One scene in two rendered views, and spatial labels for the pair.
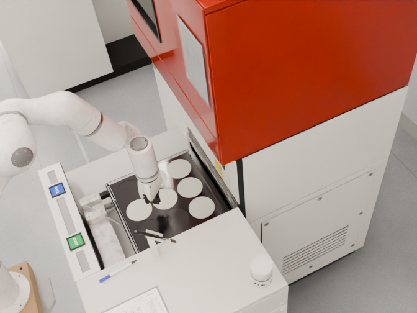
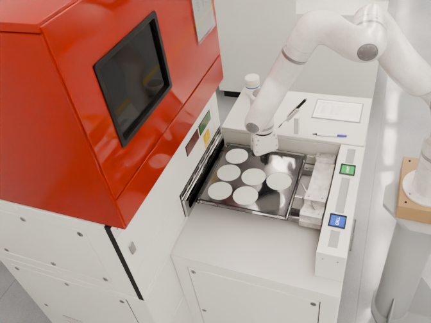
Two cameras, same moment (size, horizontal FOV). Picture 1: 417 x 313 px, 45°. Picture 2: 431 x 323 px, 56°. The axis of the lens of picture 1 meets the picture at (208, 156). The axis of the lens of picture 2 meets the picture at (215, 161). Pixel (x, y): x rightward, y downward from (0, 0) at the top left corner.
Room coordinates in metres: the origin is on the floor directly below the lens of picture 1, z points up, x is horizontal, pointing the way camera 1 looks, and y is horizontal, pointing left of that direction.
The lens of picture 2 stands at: (2.09, 0.96, 2.08)
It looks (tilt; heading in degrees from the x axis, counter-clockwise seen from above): 42 degrees down; 227
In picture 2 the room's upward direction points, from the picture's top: 9 degrees counter-clockwise
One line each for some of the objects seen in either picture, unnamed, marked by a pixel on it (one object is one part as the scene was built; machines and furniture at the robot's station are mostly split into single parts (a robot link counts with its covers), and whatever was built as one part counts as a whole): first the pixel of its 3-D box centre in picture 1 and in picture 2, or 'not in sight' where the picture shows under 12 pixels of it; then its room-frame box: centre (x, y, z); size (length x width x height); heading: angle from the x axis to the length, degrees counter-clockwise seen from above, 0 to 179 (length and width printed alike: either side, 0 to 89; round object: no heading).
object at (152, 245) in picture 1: (156, 241); (292, 119); (0.90, 0.21, 1.03); 0.06 x 0.04 x 0.13; 110
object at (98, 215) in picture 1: (96, 215); (315, 199); (1.13, 0.46, 0.89); 0.08 x 0.03 x 0.03; 110
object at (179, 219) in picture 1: (164, 199); (253, 177); (1.16, 0.19, 0.90); 0.34 x 0.34 x 0.01; 20
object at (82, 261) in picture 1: (72, 226); (341, 206); (1.10, 0.56, 0.89); 0.55 x 0.09 x 0.14; 20
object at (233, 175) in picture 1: (192, 124); (180, 179); (1.42, 0.04, 1.02); 0.82 x 0.03 x 0.40; 20
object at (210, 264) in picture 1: (182, 292); (296, 124); (0.77, 0.15, 0.89); 0.62 x 0.35 x 0.14; 110
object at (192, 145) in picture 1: (211, 175); (205, 172); (1.25, 0.00, 0.89); 0.44 x 0.02 x 0.10; 20
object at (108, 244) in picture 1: (104, 235); (318, 190); (1.06, 0.43, 0.87); 0.36 x 0.08 x 0.03; 20
